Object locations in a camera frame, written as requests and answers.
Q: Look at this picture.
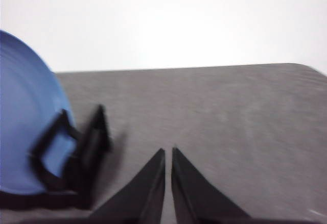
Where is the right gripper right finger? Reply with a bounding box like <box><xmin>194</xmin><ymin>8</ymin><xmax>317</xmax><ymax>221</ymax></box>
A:
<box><xmin>171</xmin><ymin>146</ymin><xmax>256</xmax><ymax>224</ymax></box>

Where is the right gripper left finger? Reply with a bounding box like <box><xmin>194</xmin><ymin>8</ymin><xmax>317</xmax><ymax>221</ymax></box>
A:
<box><xmin>86</xmin><ymin>147</ymin><xmax>167</xmax><ymax>224</ymax></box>

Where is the blue plate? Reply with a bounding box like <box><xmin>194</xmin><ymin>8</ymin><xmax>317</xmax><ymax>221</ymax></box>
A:
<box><xmin>0</xmin><ymin>30</ymin><xmax>77</xmax><ymax>194</ymax></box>

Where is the black plastic dish rack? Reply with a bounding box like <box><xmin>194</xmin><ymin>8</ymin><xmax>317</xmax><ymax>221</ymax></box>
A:
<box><xmin>0</xmin><ymin>104</ymin><xmax>128</xmax><ymax>209</ymax></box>

